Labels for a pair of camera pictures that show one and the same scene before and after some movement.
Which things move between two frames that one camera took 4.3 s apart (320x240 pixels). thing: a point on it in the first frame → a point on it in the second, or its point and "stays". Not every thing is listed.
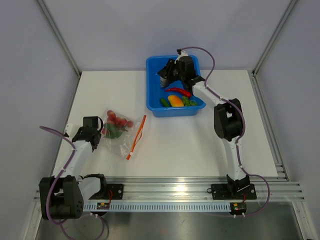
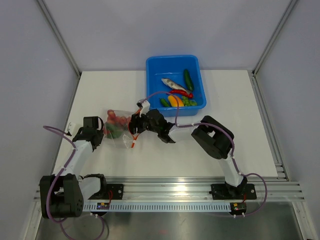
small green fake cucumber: [164, 102] stays
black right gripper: [166, 72] → [136, 122]
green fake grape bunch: [186, 102] stays
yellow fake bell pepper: [175, 101] stays
